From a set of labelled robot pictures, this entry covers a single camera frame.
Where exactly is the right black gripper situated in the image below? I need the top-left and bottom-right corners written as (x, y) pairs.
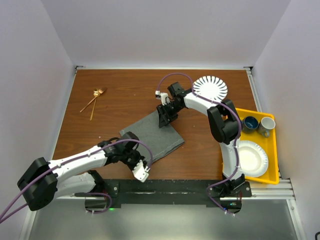
top-left (156, 101), bottom-right (184, 128)

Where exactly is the grey cloth napkin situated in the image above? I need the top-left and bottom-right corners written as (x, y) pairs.
top-left (119, 110), bottom-right (185, 162)

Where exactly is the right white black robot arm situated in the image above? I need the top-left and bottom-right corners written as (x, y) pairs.
top-left (155, 82), bottom-right (245, 197)

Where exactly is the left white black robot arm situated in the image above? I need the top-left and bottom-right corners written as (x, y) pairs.
top-left (17, 131), bottom-right (150, 211)

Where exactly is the striped blue white plate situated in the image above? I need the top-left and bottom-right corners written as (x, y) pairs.
top-left (193, 75), bottom-right (228, 102)

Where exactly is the gold fork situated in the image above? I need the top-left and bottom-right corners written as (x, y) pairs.
top-left (89, 87), bottom-right (108, 121)

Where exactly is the gold spoon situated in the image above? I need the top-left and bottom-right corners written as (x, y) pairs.
top-left (79, 89), bottom-right (101, 113)

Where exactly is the dark blue mug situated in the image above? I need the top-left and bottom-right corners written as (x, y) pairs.
top-left (241, 116), bottom-right (259, 134)

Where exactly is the white paper plate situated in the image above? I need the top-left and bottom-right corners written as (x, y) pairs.
top-left (238, 140), bottom-right (269, 178)

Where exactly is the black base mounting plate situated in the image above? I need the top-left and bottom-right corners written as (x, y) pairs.
top-left (100, 179), bottom-right (252, 213)

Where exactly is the white grey mug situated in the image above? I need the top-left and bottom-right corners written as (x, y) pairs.
top-left (257, 116), bottom-right (276, 138)

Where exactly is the yellow plastic tray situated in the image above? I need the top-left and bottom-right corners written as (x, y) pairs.
top-left (234, 108), bottom-right (279, 185)

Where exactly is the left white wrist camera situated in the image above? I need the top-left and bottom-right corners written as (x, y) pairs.
top-left (132, 160), bottom-right (150, 183)

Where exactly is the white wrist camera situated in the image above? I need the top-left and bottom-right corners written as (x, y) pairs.
top-left (155, 90), bottom-right (171, 106)
top-left (132, 160), bottom-right (150, 183)

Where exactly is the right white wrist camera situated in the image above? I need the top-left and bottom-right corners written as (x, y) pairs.
top-left (155, 90), bottom-right (171, 106)

